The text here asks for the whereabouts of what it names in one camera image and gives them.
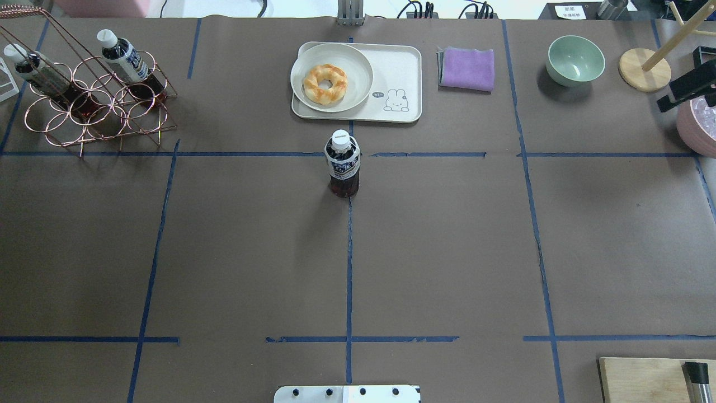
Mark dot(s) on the cream round plate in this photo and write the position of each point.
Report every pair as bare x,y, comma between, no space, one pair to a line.
353,62

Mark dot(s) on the black scale with cup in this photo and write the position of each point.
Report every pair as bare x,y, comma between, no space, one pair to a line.
634,11

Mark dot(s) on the tea bottle rack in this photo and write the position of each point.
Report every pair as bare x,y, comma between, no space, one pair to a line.
130,67
46,78

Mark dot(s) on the aluminium frame post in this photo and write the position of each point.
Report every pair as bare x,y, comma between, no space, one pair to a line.
350,12

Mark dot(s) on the steel muddler black tip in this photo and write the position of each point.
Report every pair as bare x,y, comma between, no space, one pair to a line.
698,376

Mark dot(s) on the cream tray with bear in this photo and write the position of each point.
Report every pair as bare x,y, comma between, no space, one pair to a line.
396,93

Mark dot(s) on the glazed donut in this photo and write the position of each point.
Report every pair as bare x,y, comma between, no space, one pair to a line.
325,84

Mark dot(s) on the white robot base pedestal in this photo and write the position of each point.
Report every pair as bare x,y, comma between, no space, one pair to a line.
349,393

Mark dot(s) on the wooden cutting board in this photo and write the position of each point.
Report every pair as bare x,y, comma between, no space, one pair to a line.
647,379

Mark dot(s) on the tea bottle white cap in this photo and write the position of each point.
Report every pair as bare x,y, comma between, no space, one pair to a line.
343,154

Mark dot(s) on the copper wire bottle rack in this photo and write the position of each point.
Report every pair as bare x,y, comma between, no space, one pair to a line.
108,91

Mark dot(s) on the pink bowl of ice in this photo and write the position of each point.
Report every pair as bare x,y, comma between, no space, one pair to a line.
696,126

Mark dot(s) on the purple folded cloth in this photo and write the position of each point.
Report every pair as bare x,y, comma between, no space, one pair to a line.
471,69

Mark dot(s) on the tea bottle front rack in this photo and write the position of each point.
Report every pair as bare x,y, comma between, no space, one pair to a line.
130,67

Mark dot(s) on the mint green bowl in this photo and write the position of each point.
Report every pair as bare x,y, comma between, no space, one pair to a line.
573,61

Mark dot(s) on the wooden mug tree stand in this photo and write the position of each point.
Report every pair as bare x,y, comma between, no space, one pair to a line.
647,70

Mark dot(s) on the tea bottle right rack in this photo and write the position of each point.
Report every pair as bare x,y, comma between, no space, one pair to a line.
46,78

